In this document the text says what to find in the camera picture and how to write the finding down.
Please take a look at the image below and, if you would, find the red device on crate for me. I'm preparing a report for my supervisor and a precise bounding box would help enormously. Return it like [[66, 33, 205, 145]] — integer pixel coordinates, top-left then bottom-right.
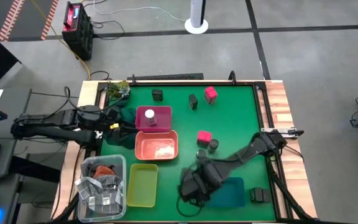
[[62, 2, 83, 32]]

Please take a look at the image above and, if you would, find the black floor cable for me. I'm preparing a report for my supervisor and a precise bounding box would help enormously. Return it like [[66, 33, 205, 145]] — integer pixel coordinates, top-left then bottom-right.
[[90, 20, 126, 41]]

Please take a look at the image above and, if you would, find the clear plastic storage bin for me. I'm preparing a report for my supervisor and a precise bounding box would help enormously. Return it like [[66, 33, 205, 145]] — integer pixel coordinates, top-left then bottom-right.
[[77, 154, 127, 222]]

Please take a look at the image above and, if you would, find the silver metal bracket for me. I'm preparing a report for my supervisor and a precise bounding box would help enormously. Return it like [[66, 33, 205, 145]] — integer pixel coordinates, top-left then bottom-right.
[[260, 126, 298, 138]]

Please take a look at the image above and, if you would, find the white stand base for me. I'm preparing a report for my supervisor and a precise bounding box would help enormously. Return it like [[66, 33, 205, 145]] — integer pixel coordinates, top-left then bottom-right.
[[184, 0, 209, 35]]

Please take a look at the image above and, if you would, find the dark teal cloth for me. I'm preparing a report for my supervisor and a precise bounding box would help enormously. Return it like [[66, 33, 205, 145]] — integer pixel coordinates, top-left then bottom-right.
[[104, 105, 139, 150]]

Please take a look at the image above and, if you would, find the yellow-green plastic bin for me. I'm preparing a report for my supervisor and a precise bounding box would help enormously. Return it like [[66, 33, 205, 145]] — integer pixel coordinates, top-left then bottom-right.
[[126, 163, 159, 208]]

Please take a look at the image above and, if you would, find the gray checked cloth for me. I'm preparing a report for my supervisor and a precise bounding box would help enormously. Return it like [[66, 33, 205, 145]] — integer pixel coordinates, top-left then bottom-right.
[[74, 174, 124, 215]]

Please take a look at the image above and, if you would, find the gray desk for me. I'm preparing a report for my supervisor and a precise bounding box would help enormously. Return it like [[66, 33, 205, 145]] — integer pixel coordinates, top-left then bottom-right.
[[0, 87, 62, 224]]

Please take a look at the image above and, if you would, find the teal plastic bin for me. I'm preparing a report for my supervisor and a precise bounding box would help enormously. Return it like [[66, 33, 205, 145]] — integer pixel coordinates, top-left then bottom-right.
[[206, 177, 247, 208]]

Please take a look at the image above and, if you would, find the red black power unit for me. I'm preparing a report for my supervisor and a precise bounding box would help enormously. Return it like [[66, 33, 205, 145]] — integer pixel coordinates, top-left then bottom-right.
[[61, 1, 94, 62]]

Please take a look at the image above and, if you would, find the yellow floor cable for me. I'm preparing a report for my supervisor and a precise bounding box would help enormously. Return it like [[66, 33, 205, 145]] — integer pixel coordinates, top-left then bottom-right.
[[29, 0, 92, 81]]

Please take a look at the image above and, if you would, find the white floor cable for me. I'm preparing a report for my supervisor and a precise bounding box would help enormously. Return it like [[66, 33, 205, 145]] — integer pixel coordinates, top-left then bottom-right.
[[91, 0, 188, 23]]

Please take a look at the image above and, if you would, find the orange cloth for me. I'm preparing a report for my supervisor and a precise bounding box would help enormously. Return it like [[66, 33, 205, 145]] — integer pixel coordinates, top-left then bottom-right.
[[92, 165, 116, 180]]

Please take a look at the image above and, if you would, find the white lid spice jar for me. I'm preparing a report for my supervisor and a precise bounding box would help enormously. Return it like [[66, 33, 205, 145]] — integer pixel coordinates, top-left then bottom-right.
[[144, 109, 157, 127]]

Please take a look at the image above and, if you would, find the magenta plastic bin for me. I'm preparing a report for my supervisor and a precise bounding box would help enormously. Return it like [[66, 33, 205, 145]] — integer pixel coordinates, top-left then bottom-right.
[[134, 105, 173, 134]]

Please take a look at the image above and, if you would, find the small succulent plant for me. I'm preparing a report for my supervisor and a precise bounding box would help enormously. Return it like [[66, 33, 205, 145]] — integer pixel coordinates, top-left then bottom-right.
[[106, 80, 131, 106]]

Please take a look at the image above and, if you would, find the orange plastic bin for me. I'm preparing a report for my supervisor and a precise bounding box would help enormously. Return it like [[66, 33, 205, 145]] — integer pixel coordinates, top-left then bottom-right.
[[134, 129, 179, 161]]

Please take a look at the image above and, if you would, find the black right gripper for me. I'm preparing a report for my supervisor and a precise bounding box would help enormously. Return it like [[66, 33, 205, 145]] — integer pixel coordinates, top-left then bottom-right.
[[178, 166, 220, 205]]

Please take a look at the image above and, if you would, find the black floor strip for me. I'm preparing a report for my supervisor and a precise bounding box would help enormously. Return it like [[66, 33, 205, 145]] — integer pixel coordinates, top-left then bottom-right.
[[126, 73, 204, 81]]

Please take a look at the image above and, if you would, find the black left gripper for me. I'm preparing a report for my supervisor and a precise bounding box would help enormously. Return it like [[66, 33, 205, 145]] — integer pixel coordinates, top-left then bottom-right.
[[103, 108, 137, 146]]

